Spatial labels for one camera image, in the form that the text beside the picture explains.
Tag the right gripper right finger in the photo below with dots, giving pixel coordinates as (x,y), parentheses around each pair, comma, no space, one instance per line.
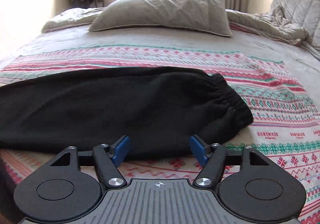
(200,149)

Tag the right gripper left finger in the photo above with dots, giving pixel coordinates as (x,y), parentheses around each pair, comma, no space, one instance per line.
(120,149)

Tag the black pants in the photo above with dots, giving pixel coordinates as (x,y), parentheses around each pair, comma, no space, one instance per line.
(158,108)

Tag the red green patterned blanket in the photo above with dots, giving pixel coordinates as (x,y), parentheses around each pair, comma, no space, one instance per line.
(286,119)

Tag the crumpled beige duvet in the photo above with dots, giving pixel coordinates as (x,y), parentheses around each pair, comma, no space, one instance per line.
(270,25)

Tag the grey bed sheet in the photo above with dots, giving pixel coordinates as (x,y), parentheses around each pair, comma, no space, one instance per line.
(300,62)

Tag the grey pillow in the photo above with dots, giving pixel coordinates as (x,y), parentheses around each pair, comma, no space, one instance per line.
(209,16)

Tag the grey quilted headboard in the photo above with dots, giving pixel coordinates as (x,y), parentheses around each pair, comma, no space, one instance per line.
(306,14)

